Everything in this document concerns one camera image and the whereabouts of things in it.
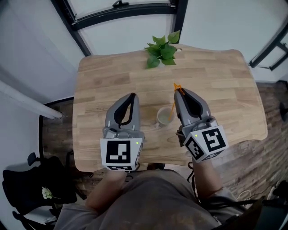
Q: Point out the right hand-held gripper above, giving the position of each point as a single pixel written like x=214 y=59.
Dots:
x=213 y=141

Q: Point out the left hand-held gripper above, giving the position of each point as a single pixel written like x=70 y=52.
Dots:
x=118 y=152

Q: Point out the orange stirring stick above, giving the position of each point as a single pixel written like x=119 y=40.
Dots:
x=172 y=110

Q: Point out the white mug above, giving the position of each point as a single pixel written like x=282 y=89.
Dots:
x=163 y=116

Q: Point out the person's left forearm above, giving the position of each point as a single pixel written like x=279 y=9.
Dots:
x=105 y=191

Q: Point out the person's right forearm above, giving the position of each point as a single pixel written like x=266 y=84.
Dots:
x=207 y=179

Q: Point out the person's black shoe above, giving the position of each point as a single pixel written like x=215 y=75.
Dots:
x=157 y=166

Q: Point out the potted green plant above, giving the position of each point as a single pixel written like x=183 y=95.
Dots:
x=165 y=50

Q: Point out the person's grey shirt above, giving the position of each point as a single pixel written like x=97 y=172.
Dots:
x=153 y=202

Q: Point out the white insulated pipes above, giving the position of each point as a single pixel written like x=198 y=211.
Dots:
x=29 y=102

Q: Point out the black framed window with crossbar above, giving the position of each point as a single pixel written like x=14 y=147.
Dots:
x=267 y=49

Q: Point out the white flower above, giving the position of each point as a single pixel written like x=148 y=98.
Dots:
x=46 y=193

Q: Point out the black office chair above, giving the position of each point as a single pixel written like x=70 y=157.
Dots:
x=27 y=179

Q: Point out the black and white shoe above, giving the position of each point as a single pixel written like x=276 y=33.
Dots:
x=281 y=191

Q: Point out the black bag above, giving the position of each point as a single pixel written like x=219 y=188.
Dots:
x=270 y=215

